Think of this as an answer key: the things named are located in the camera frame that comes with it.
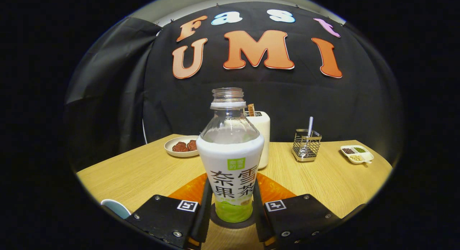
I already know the black side curtain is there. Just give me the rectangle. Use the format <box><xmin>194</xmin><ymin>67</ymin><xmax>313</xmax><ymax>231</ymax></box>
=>
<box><xmin>343</xmin><ymin>22</ymin><xmax>405</xmax><ymax>168</ymax></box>
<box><xmin>64</xmin><ymin>17</ymin><xmax>162</xmax><ymax>171</ymax></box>

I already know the metal spoon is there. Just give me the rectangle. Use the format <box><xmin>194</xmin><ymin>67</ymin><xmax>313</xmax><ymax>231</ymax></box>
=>
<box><xmin>300</xmin><ymin>116</ymin><xmax>314</xmax><ymax>153</ymax></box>

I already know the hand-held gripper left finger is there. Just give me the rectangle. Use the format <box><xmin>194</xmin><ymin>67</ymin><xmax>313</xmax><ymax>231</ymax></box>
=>
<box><xmin>124</xmin><ymin>173</ymin><xmax>213</xmax><ymax>250</ymax></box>

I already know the clear juice bottle white label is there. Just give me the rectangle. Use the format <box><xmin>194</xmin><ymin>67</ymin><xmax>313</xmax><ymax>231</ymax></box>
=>
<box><xmin>196</xmin><ymin>87</ymin><xmax>265</xmax><ymax>223</ymax></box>

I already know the white divided dish with beans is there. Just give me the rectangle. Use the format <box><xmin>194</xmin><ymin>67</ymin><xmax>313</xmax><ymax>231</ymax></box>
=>
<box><xmin>340</xmin><ymin>145</ymin><xmax>374</xmax><ymax>165</ymax></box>

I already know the white oval plate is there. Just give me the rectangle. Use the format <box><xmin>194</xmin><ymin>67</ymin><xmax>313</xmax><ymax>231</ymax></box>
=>
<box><xmin>164</xmin><ymin>135</ymin><xmax>200</xmax><ymax>157</ymax></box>

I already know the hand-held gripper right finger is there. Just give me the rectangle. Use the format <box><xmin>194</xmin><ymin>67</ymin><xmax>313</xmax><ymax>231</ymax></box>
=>
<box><xmin>253</xmin><ymin>173</ymin><xmax>341</xmax><ymax>250</ymax></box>

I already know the wire mesh utensil holder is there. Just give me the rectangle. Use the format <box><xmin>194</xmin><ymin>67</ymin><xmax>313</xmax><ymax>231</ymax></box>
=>
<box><xmin>291</xmin><ymin>129</ymin><xmax>322</xmax><ymax>162</ymax></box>

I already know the dark brown round coaster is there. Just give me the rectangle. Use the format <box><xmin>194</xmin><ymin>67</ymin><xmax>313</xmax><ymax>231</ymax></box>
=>
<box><xmin>210</xmin><ymin>203</ymin><xmax>256</xmax><ymax>229</ymax></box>

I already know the wooden table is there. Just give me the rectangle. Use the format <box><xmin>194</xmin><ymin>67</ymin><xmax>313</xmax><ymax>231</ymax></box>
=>
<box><xmin>76</xmin><ymin>134</ymin><xmax>393</xmax><ymax>250</ymax></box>

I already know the white toaster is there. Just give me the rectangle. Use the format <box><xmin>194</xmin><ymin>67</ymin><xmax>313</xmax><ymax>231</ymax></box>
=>
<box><xmin>244</xmin><ymin>111</ymin><xmax>271</xmax><ymax>169</ymax></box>

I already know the white cup blue inside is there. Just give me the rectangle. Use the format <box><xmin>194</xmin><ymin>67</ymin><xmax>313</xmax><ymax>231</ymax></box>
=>
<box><xmin>101</xmin><ymin>199</ymin><xmax>132</xmax><ymax>219</ymax></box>

